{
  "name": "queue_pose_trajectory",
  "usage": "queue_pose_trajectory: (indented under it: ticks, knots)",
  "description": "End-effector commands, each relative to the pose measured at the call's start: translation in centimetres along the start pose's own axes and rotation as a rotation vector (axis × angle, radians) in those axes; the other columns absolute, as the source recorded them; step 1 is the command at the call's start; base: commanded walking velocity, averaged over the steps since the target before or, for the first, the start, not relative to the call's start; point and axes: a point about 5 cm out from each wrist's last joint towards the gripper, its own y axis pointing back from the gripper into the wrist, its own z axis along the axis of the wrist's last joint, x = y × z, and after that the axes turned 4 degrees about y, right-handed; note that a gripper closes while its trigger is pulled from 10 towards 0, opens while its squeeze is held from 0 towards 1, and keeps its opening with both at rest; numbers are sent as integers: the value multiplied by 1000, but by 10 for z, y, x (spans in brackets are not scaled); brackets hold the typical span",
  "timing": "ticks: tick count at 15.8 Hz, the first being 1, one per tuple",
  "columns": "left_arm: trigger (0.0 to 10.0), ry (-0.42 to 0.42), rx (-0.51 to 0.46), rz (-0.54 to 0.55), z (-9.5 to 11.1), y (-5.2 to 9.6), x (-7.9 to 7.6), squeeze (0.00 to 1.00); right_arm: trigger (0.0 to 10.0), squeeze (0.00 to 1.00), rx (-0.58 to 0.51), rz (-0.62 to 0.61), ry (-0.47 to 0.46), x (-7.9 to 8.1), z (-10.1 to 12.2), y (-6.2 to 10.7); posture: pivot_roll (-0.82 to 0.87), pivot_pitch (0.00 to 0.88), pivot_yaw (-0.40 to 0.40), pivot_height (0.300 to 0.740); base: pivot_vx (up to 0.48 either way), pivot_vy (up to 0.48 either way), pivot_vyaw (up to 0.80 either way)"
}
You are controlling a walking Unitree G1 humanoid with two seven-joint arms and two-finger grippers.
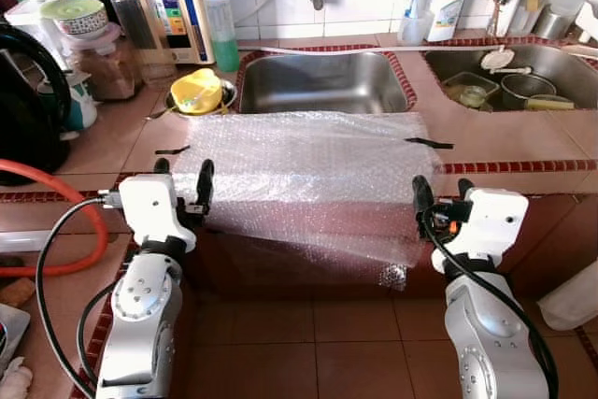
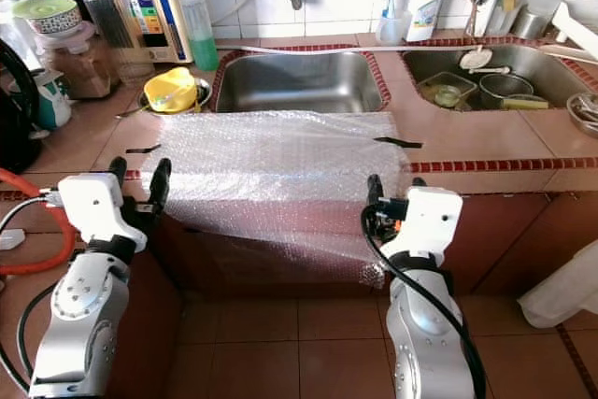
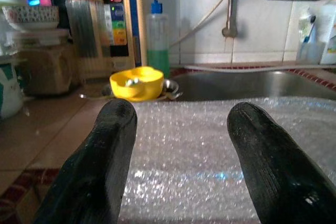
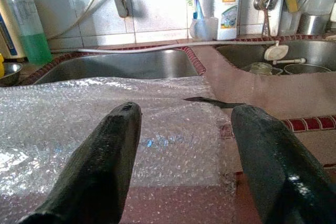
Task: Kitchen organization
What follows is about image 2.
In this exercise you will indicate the steel utensil holder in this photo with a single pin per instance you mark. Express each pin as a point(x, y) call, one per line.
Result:
point(537, 21)

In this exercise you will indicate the clear jar orange lid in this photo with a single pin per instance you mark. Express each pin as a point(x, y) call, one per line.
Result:
point(117, 25)

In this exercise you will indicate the steel pot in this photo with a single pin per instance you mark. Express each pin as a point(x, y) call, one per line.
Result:
point(505, 91)

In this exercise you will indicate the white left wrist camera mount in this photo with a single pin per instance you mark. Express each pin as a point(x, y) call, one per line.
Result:
point(93, 205)

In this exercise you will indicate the black appliance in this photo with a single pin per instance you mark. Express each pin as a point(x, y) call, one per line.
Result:
point(14, 128)

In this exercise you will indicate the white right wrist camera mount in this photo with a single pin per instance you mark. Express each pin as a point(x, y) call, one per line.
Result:
point(430, 217)

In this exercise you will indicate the clear plastic cup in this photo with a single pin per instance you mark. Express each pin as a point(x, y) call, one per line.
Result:
point(392, 28)

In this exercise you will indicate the yellow sponge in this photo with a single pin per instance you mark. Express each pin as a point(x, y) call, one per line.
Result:
point(526, 103)

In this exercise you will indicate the white green mug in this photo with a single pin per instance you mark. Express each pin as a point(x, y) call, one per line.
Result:
point(56, 105)

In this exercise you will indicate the yellow plastic bowl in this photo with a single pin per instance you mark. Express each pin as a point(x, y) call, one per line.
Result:
point(170, 91)

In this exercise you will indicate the steel sink basin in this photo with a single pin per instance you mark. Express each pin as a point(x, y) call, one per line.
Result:
point(551, 67)
point(299, 81)

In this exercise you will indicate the clear bubble wrap sheet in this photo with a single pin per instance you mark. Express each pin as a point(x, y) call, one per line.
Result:
point(271, 165)

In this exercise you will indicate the green dish soap bottle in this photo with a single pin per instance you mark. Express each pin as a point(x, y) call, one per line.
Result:
point(199, 44)

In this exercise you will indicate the white dish rack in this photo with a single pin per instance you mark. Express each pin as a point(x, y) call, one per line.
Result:
point(577, 21)

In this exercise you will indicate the white plastic bag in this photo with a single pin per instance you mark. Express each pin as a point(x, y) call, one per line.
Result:
point(561, 292)

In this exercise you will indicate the plastic jar pink lid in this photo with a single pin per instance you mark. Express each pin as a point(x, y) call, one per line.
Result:
point(79, 72)

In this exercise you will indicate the round steel bowl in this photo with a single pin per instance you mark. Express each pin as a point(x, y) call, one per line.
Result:
point(204, 92)

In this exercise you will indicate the long black tape strip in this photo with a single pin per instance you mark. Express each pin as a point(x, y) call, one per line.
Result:
point(397, 142)

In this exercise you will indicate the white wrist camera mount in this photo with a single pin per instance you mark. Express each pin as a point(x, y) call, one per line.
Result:
point(430, 217)
point(93, 205)

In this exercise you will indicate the short black tape strip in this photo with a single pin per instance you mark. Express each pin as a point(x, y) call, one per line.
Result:
point(145, 149)

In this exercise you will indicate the cream water ionizer appliance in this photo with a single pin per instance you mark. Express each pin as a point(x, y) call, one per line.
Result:
point(168, 7)

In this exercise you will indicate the square glass container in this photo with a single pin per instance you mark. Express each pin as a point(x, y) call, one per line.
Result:
point(447, 93)

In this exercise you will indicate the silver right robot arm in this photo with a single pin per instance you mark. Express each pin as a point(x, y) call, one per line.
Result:
point(425, 343)

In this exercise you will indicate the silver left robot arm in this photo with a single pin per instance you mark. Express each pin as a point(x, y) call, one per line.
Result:
point(79, 324)

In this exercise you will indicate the patterned bowl green lid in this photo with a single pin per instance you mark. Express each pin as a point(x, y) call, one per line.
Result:
point(47, 11)

